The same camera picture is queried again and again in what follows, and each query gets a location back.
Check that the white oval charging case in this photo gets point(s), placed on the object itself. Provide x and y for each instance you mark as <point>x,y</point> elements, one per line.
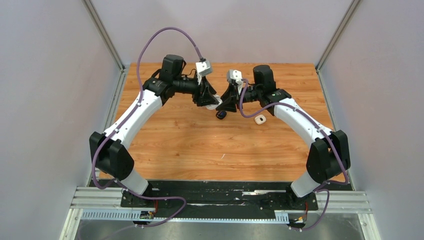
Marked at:
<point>214,105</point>

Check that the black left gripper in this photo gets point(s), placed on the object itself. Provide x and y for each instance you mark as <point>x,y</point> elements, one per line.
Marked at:
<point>204,97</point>

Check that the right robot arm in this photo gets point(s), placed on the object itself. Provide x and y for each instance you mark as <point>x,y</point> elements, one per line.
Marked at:
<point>329,157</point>

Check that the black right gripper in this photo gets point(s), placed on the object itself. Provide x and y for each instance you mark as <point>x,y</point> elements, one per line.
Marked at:
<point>230,99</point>

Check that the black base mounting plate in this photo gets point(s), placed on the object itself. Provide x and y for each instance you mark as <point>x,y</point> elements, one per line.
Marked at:
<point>196,199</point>

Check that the black glossy charging case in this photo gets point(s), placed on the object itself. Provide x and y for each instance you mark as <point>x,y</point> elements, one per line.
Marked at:
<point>221,114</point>

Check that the aluminium frame rail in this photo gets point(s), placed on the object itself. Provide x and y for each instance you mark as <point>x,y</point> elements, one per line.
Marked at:
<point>96,204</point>

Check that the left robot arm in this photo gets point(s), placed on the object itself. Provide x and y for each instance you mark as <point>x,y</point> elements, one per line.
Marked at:
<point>109,149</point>

